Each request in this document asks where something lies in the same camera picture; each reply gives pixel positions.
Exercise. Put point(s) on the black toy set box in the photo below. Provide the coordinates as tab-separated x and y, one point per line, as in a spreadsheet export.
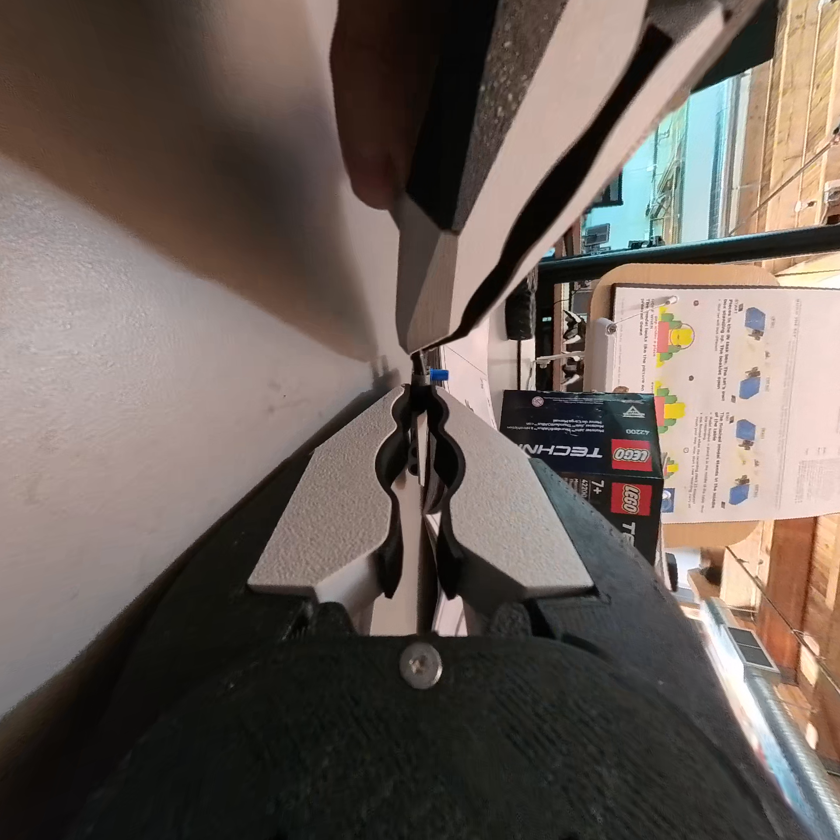
577	420

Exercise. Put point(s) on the white plastic mount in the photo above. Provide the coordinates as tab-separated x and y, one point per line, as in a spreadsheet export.
600	354

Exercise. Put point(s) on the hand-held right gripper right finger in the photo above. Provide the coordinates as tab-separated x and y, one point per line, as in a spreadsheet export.
512	518

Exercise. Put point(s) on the printed instruction sheet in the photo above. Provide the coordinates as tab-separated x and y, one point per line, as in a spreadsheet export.
754	394

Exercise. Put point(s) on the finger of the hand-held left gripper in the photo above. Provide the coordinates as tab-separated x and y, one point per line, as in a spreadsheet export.
459	282
659	79

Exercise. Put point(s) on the person's left hand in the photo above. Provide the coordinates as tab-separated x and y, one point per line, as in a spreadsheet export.
380	98

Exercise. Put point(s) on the black toy tyre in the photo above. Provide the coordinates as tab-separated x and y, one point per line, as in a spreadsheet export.
520	315

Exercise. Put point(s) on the black metal bar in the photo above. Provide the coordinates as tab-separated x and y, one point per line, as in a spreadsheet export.
722	246

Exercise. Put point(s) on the grey beam with blue pin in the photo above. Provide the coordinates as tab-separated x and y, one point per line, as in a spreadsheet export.
438	375

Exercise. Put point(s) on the black panel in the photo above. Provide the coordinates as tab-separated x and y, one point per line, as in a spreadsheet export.
741	46

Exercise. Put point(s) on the white desk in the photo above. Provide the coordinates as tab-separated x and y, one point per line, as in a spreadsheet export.
131	394

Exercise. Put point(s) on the silver ventilation duct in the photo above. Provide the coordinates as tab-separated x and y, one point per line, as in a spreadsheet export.
787	722

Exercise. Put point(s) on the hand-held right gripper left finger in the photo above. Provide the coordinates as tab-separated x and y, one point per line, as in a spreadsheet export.
328	512

